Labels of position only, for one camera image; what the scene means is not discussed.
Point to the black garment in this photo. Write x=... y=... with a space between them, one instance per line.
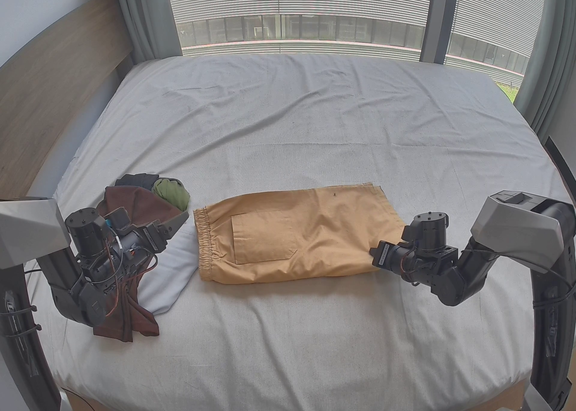
x=135 y=180

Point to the grey-green curtain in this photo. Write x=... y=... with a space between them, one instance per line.
x=135 y=4
x=553 y=62

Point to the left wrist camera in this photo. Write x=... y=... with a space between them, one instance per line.
x=118 y=218

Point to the pale grey garment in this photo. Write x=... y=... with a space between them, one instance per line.
x=175 y=274

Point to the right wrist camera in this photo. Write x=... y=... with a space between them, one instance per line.
x=408 y=233

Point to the brown garment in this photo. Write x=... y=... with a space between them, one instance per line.
x=139 y=204

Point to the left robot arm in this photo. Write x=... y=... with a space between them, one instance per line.
x=27 y=229

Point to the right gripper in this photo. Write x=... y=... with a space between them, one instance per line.
x=396 y=260

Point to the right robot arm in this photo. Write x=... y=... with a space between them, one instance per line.
x=517 y=224

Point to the tan shorts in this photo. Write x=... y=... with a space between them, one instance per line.
x=292 y=238

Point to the bed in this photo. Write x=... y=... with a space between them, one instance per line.
x=315 y=107

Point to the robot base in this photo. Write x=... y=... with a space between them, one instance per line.
x=532 y=400

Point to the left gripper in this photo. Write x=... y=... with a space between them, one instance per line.
x=146 y=240

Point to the green garment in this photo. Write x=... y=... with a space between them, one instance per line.
x=173 y=195

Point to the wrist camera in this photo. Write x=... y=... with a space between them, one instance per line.
x=118 y=218
x=408 y=233

